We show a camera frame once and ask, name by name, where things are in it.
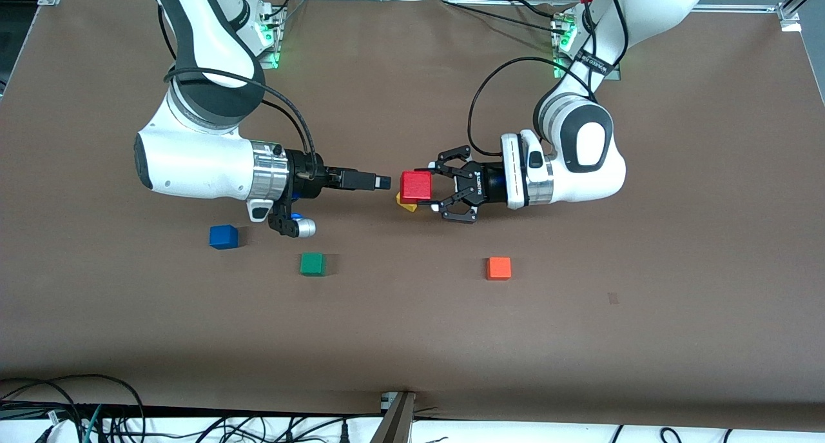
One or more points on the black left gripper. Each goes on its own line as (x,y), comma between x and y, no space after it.
(485,184)

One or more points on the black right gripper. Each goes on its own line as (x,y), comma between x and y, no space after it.
(303,170)

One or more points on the red wooden cube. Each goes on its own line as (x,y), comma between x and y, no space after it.
(416,186)

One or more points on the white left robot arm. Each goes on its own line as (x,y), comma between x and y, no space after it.
(599,178)

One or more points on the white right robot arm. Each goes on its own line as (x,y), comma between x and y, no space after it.
(193,166)

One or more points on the yellow wooden cube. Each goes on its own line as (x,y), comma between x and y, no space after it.
(406,207)

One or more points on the orange wooden cube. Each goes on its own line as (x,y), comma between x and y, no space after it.
(499,268)

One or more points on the green wooden cube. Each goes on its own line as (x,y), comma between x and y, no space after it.
(312,264)

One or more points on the blue wooden cube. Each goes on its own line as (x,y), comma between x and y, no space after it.
(223,236)

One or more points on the brown paper table cover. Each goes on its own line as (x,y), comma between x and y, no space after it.
(412,340)

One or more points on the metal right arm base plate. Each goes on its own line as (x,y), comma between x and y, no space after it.
(274,49)

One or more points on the aluminium camera mount post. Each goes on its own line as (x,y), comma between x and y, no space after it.
(396,423)

